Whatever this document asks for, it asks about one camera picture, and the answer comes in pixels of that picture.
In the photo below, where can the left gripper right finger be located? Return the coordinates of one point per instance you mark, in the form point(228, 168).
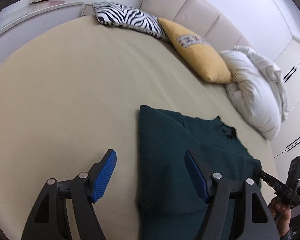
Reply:
point(233, 206)

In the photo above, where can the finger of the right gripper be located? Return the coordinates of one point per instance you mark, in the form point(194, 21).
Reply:
point(270, 180)

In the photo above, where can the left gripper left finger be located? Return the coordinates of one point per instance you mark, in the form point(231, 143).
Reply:
point(48, 218)

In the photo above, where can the dark green sweater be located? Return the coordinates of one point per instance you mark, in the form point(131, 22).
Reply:
point(168, 204)

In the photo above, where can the person right hand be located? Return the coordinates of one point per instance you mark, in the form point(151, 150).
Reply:
point(281, 213)

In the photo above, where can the white folded duvet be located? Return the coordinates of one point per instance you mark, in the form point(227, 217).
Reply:
point(257, 91)

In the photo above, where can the beige bed with sheet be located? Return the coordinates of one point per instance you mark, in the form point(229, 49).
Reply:
point(72, 93)

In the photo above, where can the white wardrobe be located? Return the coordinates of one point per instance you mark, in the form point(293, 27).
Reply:
point(286, 145)

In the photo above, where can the yellow pillow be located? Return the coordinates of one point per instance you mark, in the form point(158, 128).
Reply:
point(197, 52)

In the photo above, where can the white window sill ledge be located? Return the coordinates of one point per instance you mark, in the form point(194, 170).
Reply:
point(23, 29)

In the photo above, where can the beige padded headboard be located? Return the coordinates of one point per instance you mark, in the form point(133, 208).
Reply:
point(202, 18)

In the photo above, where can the white nightstand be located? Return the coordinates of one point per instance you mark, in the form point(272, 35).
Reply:
point(87, 10)

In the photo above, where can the zebra print pillow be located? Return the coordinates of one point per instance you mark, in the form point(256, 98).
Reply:
point(122, 16)

